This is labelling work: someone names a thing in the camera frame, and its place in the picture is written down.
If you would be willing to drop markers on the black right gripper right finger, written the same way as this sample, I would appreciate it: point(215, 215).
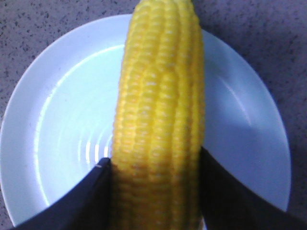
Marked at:
point(227, 204)

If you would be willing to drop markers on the light blue round plate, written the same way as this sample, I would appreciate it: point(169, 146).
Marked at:
point(58, 122)

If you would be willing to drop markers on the yellow corn cob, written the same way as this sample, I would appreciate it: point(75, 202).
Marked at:
point(159, 122)

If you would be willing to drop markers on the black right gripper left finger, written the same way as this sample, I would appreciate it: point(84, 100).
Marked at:
point(84, 207)

